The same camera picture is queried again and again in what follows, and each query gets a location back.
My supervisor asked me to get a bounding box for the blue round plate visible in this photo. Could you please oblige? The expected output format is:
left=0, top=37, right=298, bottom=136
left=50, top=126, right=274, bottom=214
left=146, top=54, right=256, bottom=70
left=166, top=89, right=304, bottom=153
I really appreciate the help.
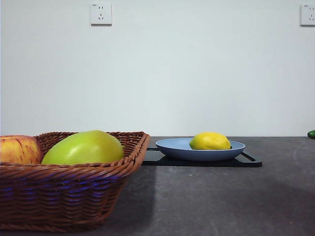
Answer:
left=155, top=138, right=246, bottom=162

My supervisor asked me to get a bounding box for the yellow lemon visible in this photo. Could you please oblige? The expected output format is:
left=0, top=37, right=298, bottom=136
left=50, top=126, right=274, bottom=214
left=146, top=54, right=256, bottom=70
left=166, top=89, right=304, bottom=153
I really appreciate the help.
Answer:
left=189, top=132, right=232, bottom=150

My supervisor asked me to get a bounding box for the brown wicker basket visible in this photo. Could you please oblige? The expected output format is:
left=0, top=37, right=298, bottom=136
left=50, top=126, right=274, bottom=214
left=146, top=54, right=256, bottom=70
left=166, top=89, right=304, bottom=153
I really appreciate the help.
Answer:
left=0, top=131, right=151, bottom=233

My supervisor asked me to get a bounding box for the black flat tray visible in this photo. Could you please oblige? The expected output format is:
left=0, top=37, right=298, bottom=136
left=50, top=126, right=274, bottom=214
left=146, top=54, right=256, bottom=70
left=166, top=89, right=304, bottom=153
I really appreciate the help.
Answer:
left=141, top=147, right=263, bottom=168

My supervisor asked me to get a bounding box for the green mango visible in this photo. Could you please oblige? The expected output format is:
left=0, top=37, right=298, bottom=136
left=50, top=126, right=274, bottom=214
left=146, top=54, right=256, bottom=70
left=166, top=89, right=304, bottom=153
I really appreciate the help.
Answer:
left=41, top=130, right=125, bottom=166

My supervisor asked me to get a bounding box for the red yellow apple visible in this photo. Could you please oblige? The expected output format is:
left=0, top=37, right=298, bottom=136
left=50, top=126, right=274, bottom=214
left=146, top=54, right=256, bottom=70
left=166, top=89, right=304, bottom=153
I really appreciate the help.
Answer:
left=0, top=134, right=44, bottom=165

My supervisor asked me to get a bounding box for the white wall socket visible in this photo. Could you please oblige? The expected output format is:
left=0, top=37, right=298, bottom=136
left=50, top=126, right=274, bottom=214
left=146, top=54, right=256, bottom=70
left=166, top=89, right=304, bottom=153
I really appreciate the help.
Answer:
left=299, top=4, right=315, bottom=27
left=90, top=2, right=113, bottom=27

